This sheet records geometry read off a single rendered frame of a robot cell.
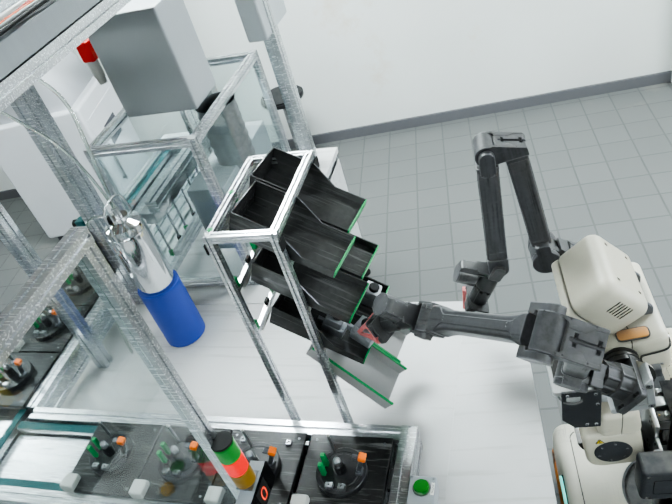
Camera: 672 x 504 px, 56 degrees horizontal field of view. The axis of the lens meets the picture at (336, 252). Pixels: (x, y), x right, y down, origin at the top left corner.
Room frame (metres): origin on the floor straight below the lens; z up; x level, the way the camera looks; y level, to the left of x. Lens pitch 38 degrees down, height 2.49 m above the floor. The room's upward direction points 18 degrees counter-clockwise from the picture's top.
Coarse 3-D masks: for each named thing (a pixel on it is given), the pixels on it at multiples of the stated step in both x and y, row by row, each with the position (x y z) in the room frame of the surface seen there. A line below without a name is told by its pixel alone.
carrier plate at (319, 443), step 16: (320, 448) 1.09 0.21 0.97; (336, 448) 1.07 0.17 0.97; (352, 448) 1.06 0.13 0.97; (368, 448) 1.04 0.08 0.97; (384, 448) 1.03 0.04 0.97; (304, 464) 1.06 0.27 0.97; (368, 464) 0.99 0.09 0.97; (384, 464) 0.98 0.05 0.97; (304, 480) 1.01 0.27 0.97; (368, 480) 0.95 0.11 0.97; (384, 480) 0.93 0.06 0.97; (320, 496) 0.95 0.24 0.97; (352, 496) 0.92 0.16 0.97; (368, 496) 0.90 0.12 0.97; (384, 496) 0.90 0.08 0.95
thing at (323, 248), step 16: (256, 192) 1.38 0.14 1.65; (272, 192) 1.35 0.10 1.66; (240, 208) 1.32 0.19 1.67; (256, 208) 1.37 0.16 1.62; (272, 208) 1.36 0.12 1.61; (304, 208) 1.31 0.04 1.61; (240, 224) 1.26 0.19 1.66; (256, 224) 1.24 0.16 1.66; (288, 224) 1.31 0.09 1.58; (304, 224) 1.31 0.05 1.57; (320, 224) 1.29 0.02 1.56; (288, 240) 1.26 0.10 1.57; (304, 240) 1.26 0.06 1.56; (320, 240) 1.26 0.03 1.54; (336, 240) 1.26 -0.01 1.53; (352, 240) 1.23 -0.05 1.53; (304, 256) 1.21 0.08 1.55; (320, 256) 1.21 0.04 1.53; (336, 256) 1.21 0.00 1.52; (320, 272) 1.16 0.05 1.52; (336, 272) 1.15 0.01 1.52
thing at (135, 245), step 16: (112, 224) 1.85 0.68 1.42; (128, 224) 1.83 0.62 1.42; (144, 224) 1.85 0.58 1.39; (112, 240) 1.81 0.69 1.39; (128, 240) 1.80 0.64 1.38; (144, 240) 1.82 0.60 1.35; (128, 256) 1.80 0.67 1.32; (144, 256) 1.80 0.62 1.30; (160, 256) 1.84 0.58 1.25; (128, 272) 1.83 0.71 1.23; (144, 272) 1.80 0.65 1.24; (160, 272) 1.82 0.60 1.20; (144, 288) 1.81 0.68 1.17; (160, 288) 1.80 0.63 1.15
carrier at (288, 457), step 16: (240, 432) 1.23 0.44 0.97; (256, 432) 1.21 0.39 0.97; (272, 432) 1.20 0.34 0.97; (288, 432) 1.18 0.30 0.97; (240, 448) 1.18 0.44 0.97; (256, 448) 1.14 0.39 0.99; (288, 448) 1.12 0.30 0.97; (304, 448) 1.11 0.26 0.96; (288, 464) 1.07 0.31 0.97; (288, 480) 1.02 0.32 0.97; (272, 496) 0.99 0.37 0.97; (288, 496) 0.98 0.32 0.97
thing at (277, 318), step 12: (276, 300) 1.29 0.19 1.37; (288, 300) 1.36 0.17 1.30; (276, 312) 1.27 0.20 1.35; (288, 312) 1.32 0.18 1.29; (312, 312) 1.31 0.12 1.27; (276, 324) 1.28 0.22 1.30; (288, 324) 1.25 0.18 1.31; (300, 324) 1.23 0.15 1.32; (324, 336) 1.20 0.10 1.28; (348, 336) 1.23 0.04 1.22; (336, 348) 1.18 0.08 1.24; (348, 348) 1.19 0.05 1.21; (360, 348) 1.19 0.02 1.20; (360, 360) 1.15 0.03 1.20
